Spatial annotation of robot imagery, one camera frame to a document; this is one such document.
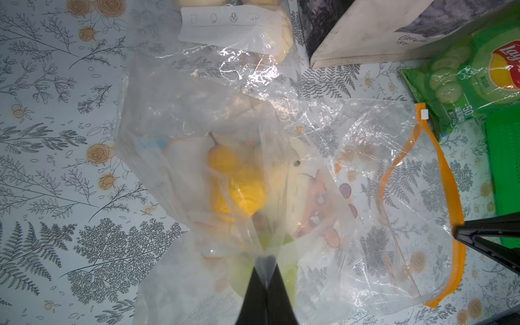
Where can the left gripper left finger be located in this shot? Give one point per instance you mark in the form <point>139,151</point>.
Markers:
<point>254,306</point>

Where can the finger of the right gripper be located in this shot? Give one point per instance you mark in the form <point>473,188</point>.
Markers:
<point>473,234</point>

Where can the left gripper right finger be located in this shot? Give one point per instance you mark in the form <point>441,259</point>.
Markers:
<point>279,309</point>

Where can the clear orange zip-top bag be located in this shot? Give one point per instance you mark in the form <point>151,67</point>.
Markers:
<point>351,201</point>

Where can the yellow pear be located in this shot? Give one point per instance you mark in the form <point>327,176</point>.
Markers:
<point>231,179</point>

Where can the green chips bag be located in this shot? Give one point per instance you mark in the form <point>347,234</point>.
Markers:
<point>474,77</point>

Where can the beige canvas tote bag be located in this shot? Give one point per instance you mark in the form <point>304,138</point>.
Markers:
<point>335,33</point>

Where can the clear bag of buns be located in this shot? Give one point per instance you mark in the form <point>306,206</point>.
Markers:
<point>241,41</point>

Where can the green fruit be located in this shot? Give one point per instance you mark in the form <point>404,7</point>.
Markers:
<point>240,269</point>

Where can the green plastic basket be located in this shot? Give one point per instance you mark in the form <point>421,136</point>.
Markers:
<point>502,133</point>

